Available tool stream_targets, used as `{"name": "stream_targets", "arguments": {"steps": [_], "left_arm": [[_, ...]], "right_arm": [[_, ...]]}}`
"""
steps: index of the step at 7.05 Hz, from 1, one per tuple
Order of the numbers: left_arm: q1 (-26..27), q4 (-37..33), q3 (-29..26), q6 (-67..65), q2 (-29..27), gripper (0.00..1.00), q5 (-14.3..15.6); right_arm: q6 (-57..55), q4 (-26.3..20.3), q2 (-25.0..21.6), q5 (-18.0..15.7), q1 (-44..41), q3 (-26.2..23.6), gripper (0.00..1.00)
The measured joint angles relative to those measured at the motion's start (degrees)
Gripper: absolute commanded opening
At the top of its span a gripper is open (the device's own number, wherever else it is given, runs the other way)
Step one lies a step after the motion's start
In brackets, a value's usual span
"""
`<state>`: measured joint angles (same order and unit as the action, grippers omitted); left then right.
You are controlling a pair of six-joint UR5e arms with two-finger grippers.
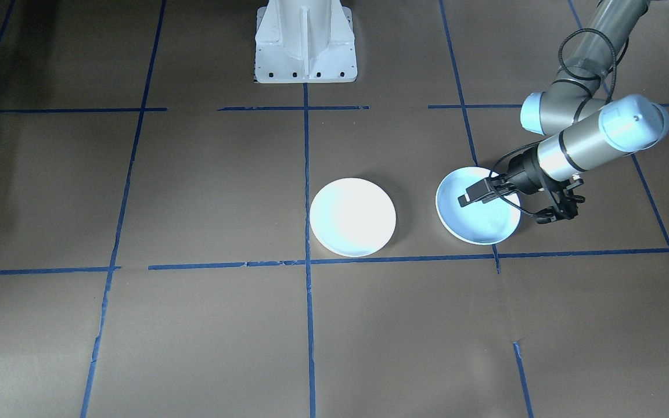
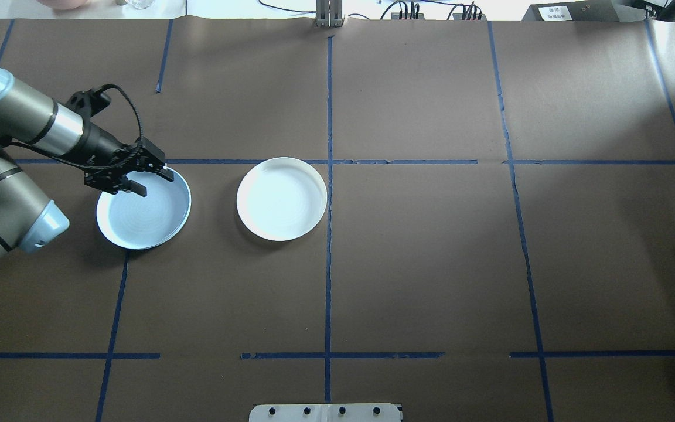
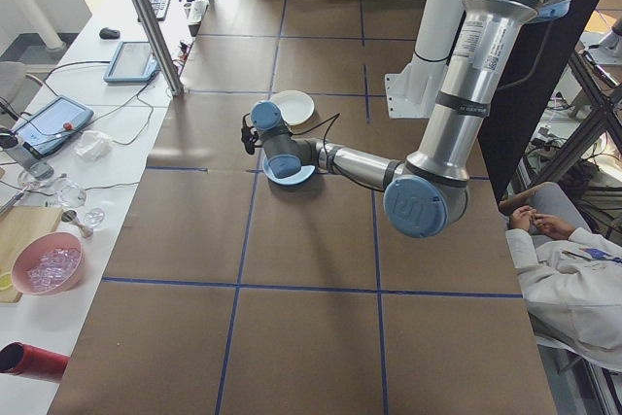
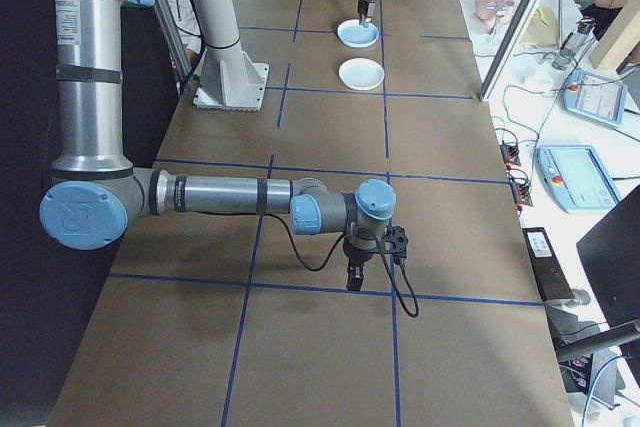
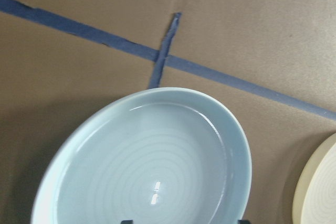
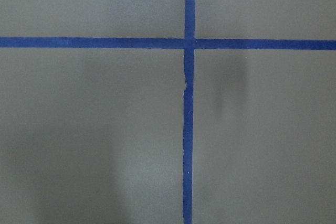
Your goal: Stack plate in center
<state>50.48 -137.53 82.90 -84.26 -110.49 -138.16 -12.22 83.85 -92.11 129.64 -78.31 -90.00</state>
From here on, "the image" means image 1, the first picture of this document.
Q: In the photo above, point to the light blue bowl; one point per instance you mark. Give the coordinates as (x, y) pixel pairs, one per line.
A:
(485, 223)

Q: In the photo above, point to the white round plate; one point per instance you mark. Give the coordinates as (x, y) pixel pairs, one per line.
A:
(352, 217)

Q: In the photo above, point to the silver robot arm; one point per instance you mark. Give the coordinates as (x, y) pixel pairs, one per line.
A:
(630, 125)

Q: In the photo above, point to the light blue round plate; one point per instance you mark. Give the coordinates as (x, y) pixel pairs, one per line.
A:
(477, 243)

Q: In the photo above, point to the white metal stand column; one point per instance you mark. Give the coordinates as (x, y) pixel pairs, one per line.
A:
(305, 40)

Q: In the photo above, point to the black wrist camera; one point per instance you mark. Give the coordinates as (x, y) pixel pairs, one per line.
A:
(564, 206)

